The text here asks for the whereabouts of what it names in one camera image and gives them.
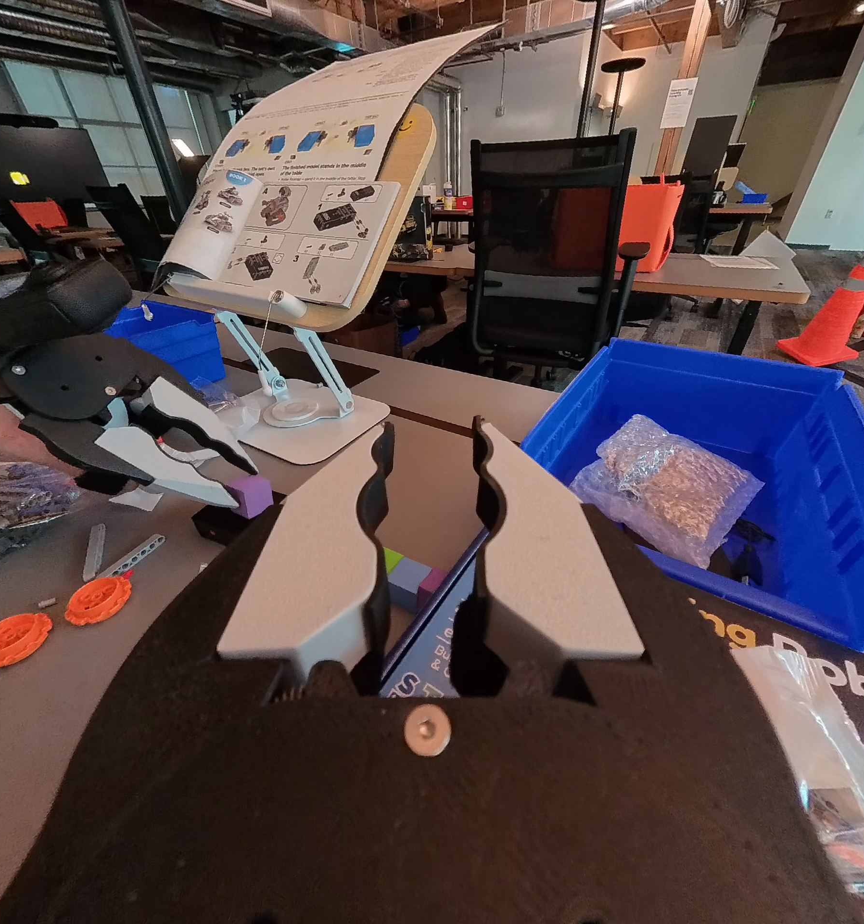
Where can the grey desk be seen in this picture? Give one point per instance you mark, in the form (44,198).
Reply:
(42,722)

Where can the blue plastic bin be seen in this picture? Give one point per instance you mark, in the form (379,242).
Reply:
(800,404)

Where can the orange traffic cone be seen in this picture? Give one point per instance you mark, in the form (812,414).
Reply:
(836,310)

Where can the black mesh office chair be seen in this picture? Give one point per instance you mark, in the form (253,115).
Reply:
(540,317)

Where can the bubble wrap bag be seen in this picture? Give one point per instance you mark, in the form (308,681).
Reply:
(677,491)

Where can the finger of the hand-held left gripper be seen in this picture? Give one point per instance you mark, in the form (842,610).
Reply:
(150,458)
(186,408)

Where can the black floor lamp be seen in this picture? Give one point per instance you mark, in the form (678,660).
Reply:
(623,65)

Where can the shiny bag of black parts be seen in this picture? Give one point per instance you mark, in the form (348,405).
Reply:
(822,758)

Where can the clear bag of mixed parts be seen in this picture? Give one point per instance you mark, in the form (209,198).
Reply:
(13,512)

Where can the instruction booklet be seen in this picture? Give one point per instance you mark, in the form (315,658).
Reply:
(331,238)

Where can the long background desk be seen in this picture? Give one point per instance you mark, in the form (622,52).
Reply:
(692,278)

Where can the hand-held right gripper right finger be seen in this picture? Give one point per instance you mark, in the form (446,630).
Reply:
(562,577)

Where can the large printed instruction sheet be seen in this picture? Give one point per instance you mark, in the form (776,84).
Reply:
(360,94)

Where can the black monitor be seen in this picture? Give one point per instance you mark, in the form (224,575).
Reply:
(35,166)

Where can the white folded paper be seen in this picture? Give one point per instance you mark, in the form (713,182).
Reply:
(753,252)

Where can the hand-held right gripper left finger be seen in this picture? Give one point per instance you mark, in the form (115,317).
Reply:
(302,577)

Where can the white paper sign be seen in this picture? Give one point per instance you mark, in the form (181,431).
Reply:
(677,101)

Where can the orange plastic gear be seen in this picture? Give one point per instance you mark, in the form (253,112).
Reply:
(10,641)
(98,600)

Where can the black perforated plastic box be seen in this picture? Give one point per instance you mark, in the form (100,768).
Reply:
(212,525)

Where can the green foam block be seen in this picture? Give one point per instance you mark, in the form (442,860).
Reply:
(392,561)

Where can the blue foam block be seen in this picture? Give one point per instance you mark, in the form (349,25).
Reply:
(407,588)

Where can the purple foam block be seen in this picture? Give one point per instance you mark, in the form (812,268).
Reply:
(253,496)
(432,586)

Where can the long grey beam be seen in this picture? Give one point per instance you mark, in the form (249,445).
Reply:
(93,552)
(132,556)

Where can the yellow car picture box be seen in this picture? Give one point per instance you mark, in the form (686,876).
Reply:
(412,231)

